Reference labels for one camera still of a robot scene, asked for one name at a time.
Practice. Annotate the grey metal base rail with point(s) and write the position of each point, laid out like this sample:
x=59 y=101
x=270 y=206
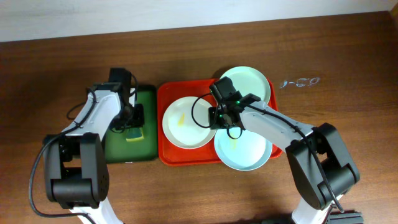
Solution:
x=345 y=218

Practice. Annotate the light blue round plate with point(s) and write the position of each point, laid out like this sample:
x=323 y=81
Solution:
x=242 y=150

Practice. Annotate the red plastic tray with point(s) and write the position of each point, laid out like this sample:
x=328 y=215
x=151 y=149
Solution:
x=170 y=154

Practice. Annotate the mint green round plate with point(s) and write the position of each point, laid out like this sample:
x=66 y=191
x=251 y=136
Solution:
x=249 y=80

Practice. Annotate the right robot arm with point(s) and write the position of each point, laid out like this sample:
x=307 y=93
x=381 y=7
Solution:
x=322 y=167

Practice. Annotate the white round plate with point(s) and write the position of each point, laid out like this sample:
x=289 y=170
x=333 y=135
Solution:
x=179 y=127

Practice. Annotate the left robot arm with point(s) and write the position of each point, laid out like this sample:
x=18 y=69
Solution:
x=75 y=171

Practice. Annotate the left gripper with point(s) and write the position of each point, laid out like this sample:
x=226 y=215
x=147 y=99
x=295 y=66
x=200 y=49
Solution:
x=137 y=118

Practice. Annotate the green yellow sponge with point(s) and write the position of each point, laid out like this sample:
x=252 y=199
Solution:
x=134 y=134

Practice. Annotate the dark green plastic tray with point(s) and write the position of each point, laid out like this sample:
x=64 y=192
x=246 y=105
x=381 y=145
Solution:
x=122 y=147

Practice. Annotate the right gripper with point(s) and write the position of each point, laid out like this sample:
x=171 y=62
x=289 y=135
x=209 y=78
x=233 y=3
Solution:
x=216 y=117

